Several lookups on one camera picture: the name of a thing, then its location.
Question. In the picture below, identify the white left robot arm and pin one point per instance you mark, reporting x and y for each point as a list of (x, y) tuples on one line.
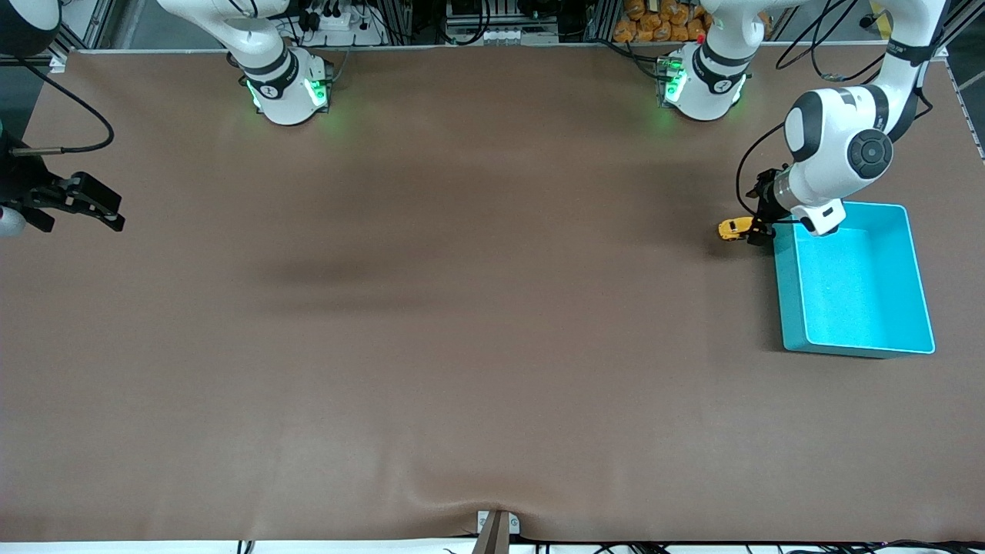
[(831, 131)]

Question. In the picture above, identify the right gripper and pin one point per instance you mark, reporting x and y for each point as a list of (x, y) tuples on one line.
[(23, 187)]

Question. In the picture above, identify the white power strip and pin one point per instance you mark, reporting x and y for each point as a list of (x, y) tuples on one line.
[(342, 23)]

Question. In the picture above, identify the aluminium frame rail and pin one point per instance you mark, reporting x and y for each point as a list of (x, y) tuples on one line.
[(92, 23), (950, 42)]

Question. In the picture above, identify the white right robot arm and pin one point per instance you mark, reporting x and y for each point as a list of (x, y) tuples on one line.
[(288, 92)]

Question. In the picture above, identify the turquoise plastic bin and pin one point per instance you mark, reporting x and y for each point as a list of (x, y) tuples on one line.
[(862, 292)]

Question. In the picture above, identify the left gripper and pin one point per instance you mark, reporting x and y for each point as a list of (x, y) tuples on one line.
[(766, 201)]

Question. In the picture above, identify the yellow beetle toy car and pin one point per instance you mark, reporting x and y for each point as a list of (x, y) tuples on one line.
[(733, 228)]

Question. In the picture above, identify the metal table clamp bracket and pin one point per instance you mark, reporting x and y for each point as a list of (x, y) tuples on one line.
[(496, 527)]

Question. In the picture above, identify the brown table mat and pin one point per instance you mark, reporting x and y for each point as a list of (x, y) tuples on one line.
[(492, 308)]

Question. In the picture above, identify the pile of orange objects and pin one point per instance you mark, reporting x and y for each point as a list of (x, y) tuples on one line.
[(662, 23)]

